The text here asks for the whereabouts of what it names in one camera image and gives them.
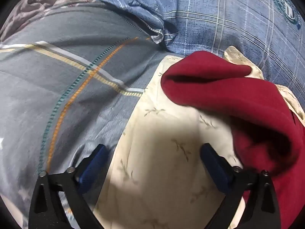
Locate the crumpled grey cloth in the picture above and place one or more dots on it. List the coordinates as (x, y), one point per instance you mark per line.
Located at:
(35, 4)

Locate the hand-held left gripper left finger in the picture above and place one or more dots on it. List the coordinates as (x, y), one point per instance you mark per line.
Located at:
(94, 164)

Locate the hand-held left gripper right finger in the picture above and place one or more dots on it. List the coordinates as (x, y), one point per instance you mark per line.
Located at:
(215, 169)

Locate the grey plaid pillow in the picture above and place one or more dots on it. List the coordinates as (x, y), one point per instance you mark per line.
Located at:
(59, 88)

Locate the red knit garment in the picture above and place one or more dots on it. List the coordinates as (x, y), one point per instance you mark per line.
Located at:
(250, 100)

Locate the cream leaf-print bed sheet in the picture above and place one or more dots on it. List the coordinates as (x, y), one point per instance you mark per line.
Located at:
(154, 136)

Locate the blue plaid pillow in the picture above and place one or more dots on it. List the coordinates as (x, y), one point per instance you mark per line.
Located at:
(214, 16)

